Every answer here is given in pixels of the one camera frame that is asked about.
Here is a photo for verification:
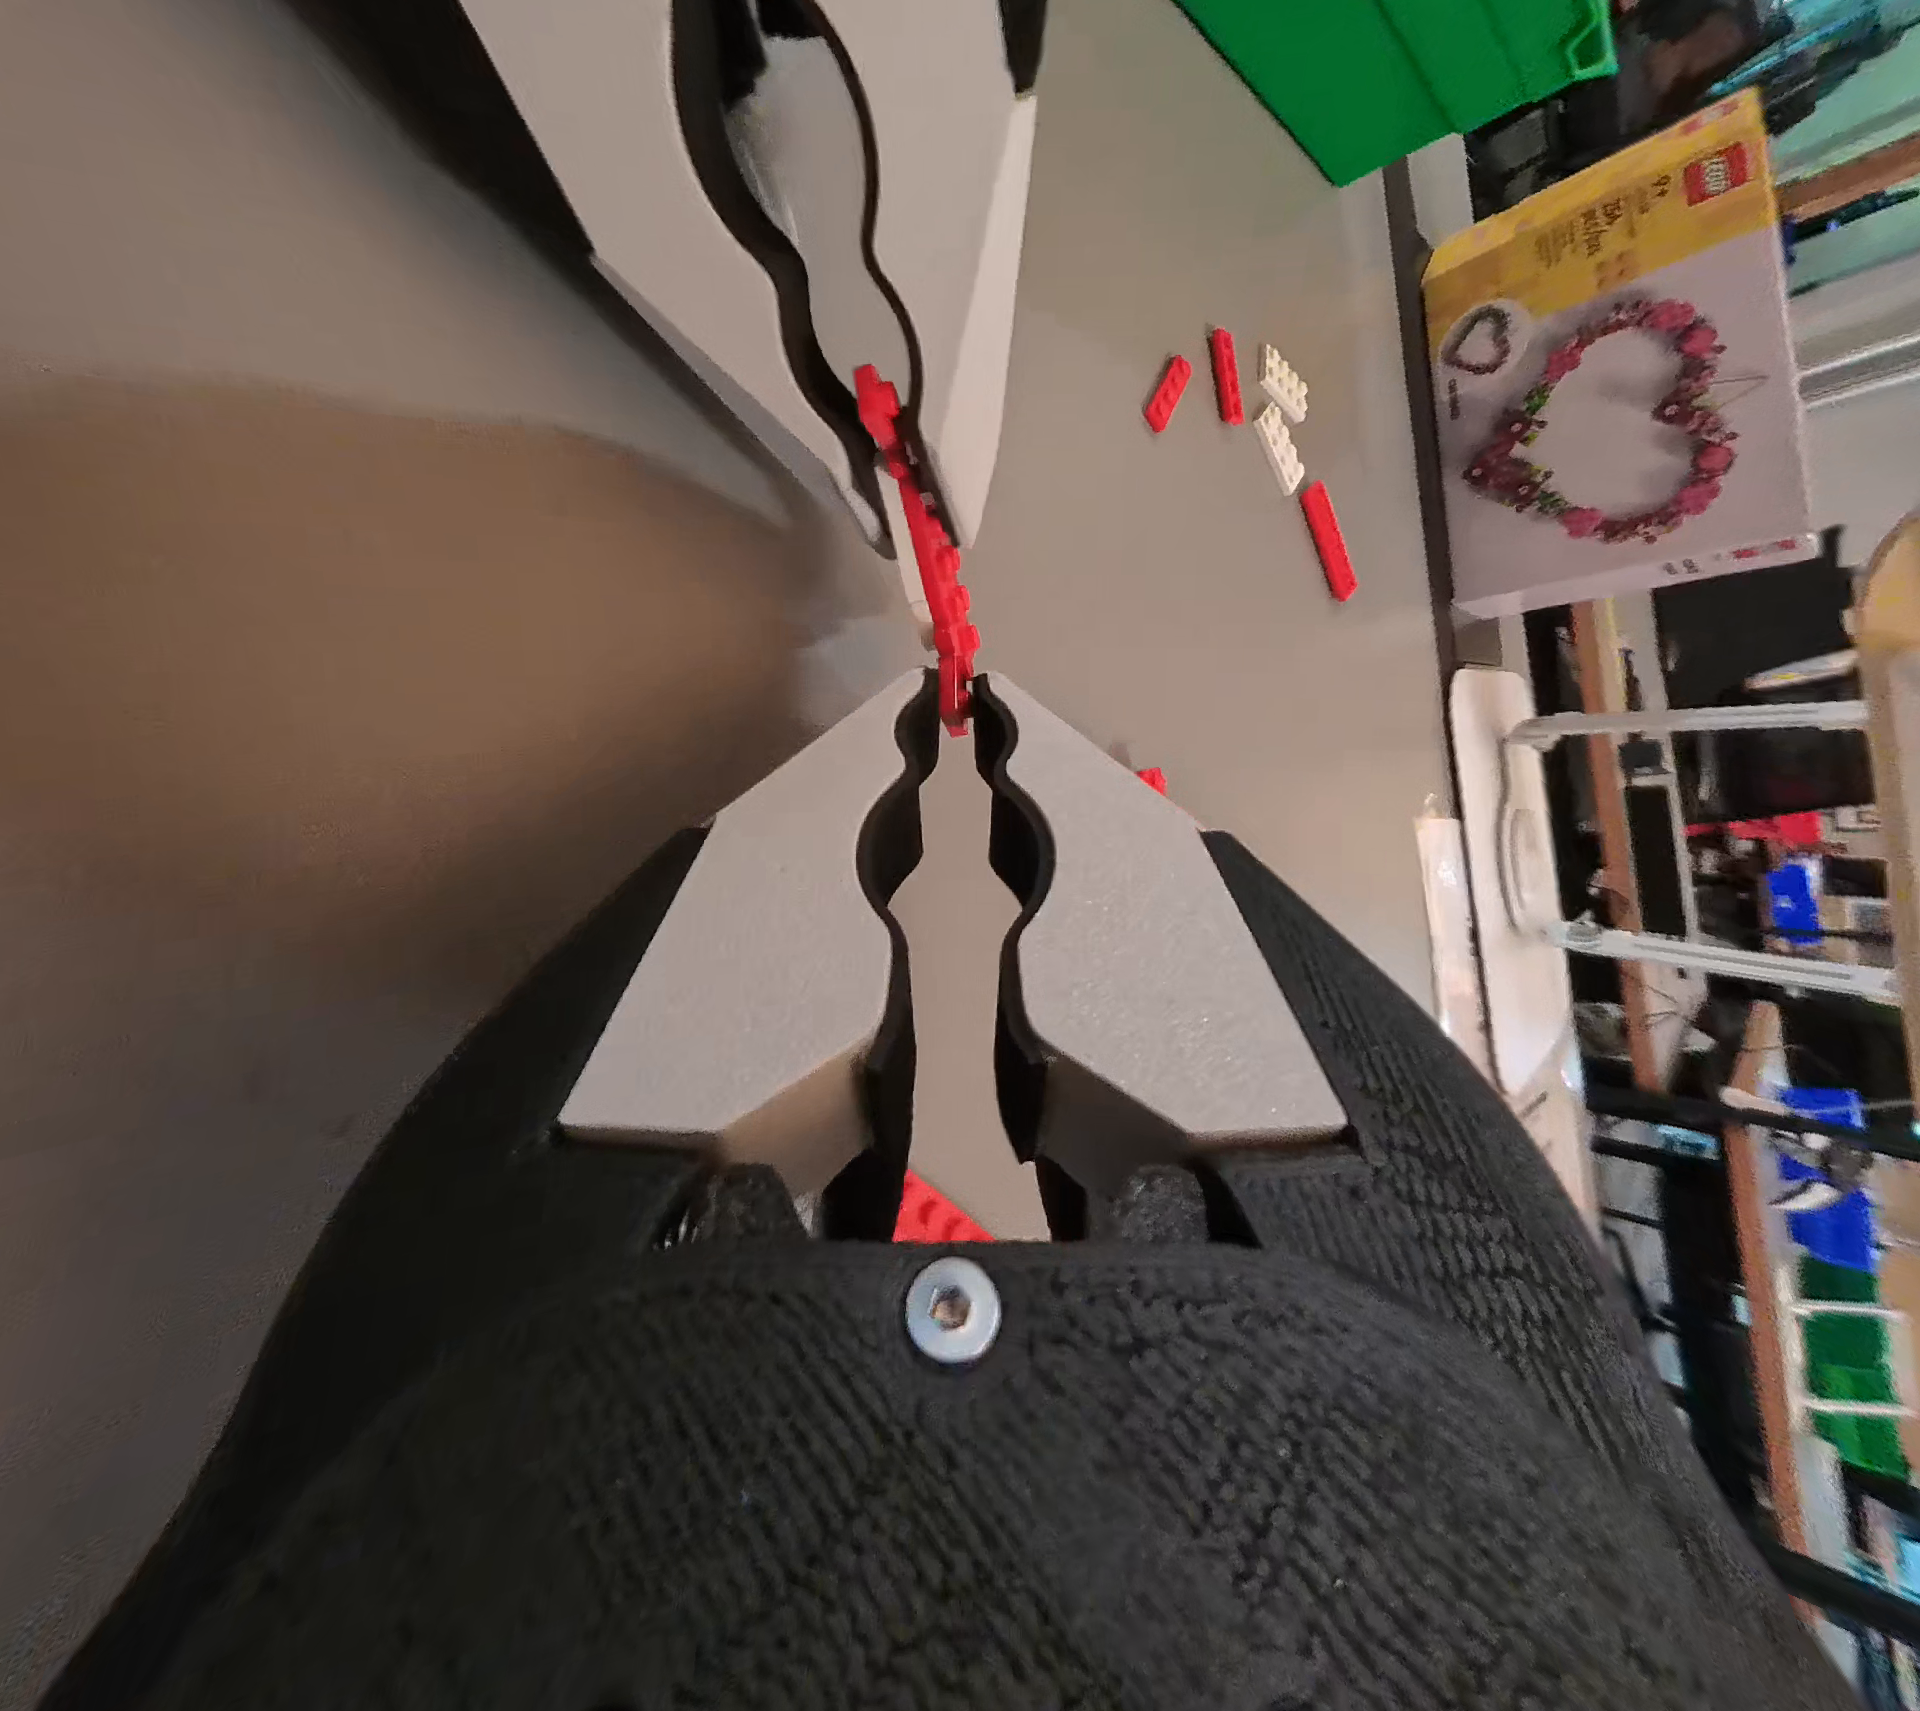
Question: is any long red lego plate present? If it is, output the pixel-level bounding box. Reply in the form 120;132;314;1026
1295;476;1361;602

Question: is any green storage bin stack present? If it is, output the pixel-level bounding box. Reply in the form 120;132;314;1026
1798;1253;1914;1482

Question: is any large red white lego assembly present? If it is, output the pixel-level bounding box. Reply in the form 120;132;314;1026
890;1173;995;1242

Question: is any white metal frame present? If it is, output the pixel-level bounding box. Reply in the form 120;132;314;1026
1504;701;1897;1000

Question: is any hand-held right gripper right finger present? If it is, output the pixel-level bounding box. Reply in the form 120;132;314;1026
970;676;1350;1241

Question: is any blue storage bin stack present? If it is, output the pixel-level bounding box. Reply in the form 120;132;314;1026
1769;1087;1879;1271

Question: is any red and white lego assembly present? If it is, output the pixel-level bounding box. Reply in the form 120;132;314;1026
853;365;987;740

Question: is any yellow white lego set box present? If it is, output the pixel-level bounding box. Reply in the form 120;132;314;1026
1424;89;1820;622

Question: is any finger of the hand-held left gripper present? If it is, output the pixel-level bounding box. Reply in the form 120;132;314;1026
376;0;902;561
732;0;1041;549

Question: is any white rounded panel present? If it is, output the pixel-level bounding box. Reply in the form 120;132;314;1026
1416;669;1595;1210

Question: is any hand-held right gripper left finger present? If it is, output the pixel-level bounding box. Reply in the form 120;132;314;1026
554;669;938;1242

